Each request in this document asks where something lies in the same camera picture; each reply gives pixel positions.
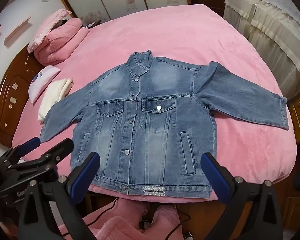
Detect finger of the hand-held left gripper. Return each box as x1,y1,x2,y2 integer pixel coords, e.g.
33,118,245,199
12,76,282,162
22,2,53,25
11,138,74,175
0,137,41,168

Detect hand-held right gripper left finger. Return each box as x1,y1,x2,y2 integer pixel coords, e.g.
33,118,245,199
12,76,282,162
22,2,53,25
17,152,101,240

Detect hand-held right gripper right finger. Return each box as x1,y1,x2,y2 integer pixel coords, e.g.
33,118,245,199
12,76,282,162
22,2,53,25
201,152,284,240

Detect blue denim jacket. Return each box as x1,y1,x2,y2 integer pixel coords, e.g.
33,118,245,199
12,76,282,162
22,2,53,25
40,51,290,196

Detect white folded garment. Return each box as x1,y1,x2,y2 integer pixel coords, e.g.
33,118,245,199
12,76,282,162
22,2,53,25
37,78,74,123

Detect brown wooden headboard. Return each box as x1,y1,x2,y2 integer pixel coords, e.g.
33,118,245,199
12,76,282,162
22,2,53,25
0,46,49,148

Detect small white printed pillow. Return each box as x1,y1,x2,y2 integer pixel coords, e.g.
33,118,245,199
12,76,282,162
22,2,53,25
28,66,61,104

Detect pink folded quilt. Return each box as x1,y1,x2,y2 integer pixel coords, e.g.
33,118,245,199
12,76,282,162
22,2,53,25
34,18,89,65

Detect pink lace-edged pillow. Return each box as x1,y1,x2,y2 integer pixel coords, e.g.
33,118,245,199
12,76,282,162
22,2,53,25
27,8,73,54

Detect pink bed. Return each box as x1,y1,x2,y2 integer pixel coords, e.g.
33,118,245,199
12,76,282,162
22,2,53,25
11,4,297,203

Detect black cable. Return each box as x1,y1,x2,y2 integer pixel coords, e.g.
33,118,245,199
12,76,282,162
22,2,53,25
169,204,191,238
86,197,119,228

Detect pink wall shelf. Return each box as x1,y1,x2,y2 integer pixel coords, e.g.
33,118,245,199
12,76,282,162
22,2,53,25
4,16,32,47

